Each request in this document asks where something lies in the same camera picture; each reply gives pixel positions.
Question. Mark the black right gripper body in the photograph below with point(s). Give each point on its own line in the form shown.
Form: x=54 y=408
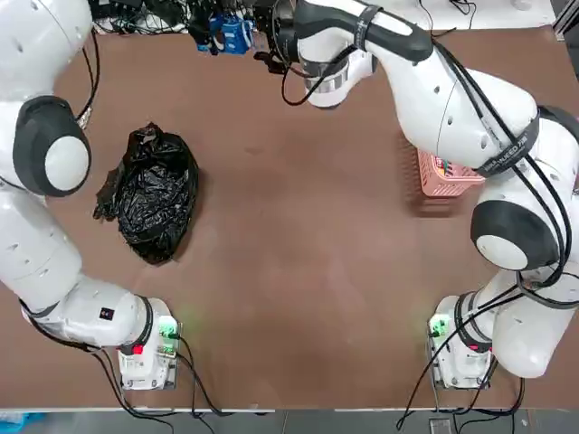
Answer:
x=287 y=43

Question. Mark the blue snack box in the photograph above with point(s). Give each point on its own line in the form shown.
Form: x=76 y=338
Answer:
x=233 y=38

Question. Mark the yellow red wafer box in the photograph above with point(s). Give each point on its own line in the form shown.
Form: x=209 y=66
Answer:
x=441 y=165

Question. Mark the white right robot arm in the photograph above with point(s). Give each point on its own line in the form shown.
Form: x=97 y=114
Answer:
x=452 y=99

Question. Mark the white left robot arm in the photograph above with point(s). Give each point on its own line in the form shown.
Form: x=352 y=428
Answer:
x=36 y=248

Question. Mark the black plastic bag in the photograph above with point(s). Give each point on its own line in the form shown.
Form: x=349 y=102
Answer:
x=154 y=203

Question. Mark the pink plastic basket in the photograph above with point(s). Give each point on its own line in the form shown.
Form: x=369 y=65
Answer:
x=445 y=187

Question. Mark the aluminium corner post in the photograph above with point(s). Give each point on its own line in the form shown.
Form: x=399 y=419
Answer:
x=567 y=18

